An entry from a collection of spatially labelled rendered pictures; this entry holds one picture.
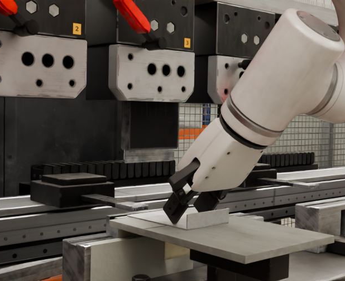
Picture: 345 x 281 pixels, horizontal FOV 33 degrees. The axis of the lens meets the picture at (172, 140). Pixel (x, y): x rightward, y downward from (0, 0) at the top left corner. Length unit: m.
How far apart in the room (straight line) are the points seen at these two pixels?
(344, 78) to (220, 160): 0.18
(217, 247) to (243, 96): 0.19
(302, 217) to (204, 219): 0.47
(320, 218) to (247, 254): 0.58
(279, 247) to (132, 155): 0.29
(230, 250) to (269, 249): 0.05
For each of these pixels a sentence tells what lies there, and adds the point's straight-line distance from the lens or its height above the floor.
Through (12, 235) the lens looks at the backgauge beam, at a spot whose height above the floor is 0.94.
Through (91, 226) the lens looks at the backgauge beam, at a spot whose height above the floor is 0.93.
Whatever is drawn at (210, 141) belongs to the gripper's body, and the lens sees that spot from 0.75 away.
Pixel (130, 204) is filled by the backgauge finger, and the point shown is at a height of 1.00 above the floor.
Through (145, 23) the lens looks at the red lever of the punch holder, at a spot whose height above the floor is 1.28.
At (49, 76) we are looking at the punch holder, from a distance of 0.77.
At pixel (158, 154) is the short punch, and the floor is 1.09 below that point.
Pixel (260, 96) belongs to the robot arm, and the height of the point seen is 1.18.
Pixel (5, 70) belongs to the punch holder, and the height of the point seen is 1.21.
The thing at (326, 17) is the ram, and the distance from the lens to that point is 1.22.
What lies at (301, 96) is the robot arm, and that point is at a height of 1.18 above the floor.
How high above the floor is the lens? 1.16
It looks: 3 degrees down
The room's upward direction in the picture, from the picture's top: 1 degrees clockwise
